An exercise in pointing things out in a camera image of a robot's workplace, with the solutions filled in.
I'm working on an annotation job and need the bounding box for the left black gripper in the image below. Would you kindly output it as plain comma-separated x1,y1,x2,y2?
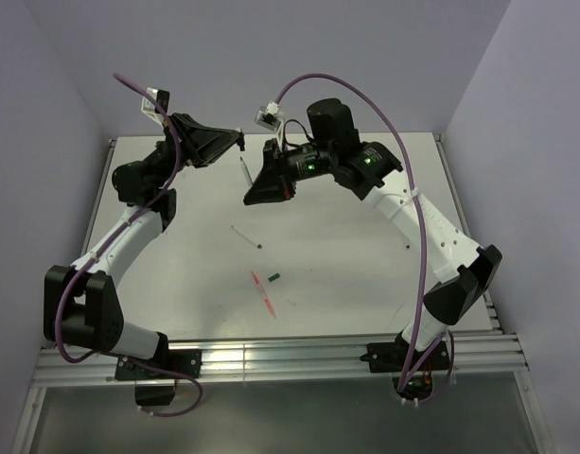
145,113,242,188

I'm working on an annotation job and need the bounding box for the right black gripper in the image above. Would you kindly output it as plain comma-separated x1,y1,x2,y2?
244,137,336,205

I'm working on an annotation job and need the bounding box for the grey pen diagonal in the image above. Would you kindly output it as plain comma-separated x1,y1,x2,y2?
239,156,253,188

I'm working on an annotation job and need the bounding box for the black pen cap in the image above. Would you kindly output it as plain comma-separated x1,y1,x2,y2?
237,132,246,151

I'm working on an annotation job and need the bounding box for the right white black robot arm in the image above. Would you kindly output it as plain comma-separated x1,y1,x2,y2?
243,98,502,369

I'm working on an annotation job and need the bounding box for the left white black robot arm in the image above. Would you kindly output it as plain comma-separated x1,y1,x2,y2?
44,113,245,377

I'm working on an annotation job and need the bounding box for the red pen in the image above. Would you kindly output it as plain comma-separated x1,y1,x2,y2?
251,271,276,319

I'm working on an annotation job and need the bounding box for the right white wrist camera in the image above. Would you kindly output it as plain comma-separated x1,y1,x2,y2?
255,101,286,149

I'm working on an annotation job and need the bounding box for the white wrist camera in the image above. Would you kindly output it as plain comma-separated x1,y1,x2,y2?
140,87,170,119
255,101,286,149

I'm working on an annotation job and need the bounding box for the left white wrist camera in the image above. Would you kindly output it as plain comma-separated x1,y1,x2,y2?
140,87,170,119

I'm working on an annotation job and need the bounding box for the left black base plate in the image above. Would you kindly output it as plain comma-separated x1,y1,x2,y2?
114,349,202,381

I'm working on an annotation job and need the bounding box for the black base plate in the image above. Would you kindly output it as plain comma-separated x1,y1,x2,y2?
114,349,202,381
360,338,449,374

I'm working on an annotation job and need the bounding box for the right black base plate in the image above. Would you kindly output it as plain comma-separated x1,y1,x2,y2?
360,338,449,374

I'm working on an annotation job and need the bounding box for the black box under rail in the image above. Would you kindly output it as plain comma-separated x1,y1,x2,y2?
134,385,175,408

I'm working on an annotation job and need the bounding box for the aluminium rail frame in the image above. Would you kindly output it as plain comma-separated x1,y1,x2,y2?
30,331,529,389

